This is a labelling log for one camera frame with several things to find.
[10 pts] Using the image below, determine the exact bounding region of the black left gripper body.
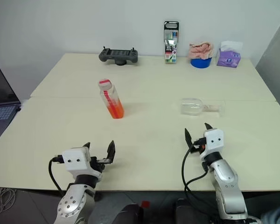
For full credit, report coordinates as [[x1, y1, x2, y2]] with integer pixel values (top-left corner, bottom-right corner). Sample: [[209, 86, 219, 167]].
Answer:
[[90, 155, 111, 174]]

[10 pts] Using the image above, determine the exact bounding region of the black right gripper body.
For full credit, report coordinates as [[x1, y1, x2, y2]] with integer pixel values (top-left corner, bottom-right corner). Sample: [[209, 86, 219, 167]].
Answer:
[[189, 137, 206, 155]]

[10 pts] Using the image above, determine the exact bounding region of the clear wine glass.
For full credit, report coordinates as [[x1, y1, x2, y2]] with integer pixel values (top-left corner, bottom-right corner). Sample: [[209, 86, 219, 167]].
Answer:
[[179, 98, 226, 117]]

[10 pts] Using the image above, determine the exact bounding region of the plastic bottle with orange liquid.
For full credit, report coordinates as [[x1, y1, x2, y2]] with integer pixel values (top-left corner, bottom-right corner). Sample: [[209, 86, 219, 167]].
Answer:
[[97, 78, 126, 119]]

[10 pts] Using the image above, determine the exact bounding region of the dark rounded shape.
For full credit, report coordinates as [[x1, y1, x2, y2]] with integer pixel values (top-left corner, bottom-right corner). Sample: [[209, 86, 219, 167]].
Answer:
[[112, 203, 144, 224], [172, 198, 210, 224]]

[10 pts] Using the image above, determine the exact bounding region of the blue bowl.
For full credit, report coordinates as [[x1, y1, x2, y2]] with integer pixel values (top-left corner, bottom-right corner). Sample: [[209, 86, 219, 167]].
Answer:
[[190, 56, 212, 70]]

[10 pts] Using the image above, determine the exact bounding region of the purple tissue box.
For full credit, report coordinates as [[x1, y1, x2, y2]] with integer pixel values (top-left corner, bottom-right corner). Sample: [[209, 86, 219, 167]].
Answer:
[[216, 48, 241, 69]]

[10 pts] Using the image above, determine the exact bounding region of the pink towel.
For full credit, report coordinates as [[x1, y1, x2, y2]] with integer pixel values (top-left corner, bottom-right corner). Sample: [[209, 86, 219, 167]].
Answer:
[[188, 41, 215, 60]]

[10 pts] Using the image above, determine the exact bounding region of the marker pen pack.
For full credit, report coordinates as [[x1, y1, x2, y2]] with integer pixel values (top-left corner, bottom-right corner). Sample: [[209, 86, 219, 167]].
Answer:
[[163, 21, 180, 64]]

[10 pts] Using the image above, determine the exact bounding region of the white tissue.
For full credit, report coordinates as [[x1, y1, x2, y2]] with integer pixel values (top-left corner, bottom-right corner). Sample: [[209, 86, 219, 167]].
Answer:
[[220, 41, 244, 52]]

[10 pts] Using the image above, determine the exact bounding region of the grey handheld remote controller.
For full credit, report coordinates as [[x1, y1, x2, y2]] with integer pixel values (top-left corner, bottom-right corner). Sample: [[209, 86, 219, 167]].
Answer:
[[98, 46, 139, 66]]

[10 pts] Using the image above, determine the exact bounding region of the grey partition panel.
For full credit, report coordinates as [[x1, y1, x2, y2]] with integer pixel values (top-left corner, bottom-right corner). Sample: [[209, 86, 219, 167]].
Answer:
[[255, 15, 280, 105]]

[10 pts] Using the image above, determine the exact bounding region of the dark laptop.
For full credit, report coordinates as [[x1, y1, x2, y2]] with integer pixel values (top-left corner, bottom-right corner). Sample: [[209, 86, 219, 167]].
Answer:
[[0, 62, 22, 140]]

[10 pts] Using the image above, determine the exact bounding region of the blue jeans leg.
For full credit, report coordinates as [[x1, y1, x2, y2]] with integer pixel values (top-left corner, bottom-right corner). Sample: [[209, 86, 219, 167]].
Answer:
[[261, 203, 280, 224]]

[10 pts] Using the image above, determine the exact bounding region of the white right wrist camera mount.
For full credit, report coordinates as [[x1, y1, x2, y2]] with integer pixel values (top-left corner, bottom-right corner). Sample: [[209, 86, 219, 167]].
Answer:
[[203, 128, 224, 159]]

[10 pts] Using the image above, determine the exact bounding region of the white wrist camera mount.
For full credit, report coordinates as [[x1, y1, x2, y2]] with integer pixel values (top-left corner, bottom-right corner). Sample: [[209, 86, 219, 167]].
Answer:
[[62, 147, 103, 179], [203, 128, 224, 159]]

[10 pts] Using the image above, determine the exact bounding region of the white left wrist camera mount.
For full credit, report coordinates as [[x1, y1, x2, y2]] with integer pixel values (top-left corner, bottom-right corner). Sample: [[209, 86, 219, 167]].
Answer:
[[62, 147, 103, 179]]

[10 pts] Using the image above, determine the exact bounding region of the white floor cable bundle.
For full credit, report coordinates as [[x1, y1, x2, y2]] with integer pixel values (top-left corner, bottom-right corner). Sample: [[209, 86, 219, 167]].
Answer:
[[0, 186, 16, 214]]

